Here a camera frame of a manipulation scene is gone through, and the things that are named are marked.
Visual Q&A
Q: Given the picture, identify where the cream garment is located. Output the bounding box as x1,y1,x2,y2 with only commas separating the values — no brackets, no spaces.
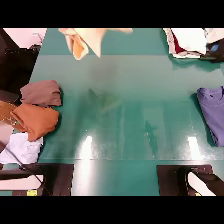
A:
58,27,134,61

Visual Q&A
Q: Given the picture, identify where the mauve grey garment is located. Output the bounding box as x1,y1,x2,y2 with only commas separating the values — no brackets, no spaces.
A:
19,79,63,108

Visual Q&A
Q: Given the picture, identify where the orange garment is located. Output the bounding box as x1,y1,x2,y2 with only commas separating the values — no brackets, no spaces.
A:
10,102,61,143

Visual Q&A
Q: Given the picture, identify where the red garment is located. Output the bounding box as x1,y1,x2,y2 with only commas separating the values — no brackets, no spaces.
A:
172,39,187,55

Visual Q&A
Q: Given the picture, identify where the white garment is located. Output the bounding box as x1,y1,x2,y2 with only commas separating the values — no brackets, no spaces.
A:
162,27,208,60
0,132,45,165

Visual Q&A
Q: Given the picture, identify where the purple T-shirt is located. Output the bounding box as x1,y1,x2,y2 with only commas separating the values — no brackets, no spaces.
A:
196,85,224,148

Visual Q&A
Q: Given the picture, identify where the tan brown garment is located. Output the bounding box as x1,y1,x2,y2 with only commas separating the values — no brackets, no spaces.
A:
0,99,18,126

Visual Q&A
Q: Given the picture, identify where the pale pink garment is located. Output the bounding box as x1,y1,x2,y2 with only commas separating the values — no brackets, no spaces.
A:
0,122,15,153

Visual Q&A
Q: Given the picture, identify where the black garment with blue print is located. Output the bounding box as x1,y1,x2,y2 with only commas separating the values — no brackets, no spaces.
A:
200,37,224,63

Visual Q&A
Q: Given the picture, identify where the black cable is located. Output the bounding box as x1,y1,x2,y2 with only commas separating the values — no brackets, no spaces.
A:
3,147,52,196

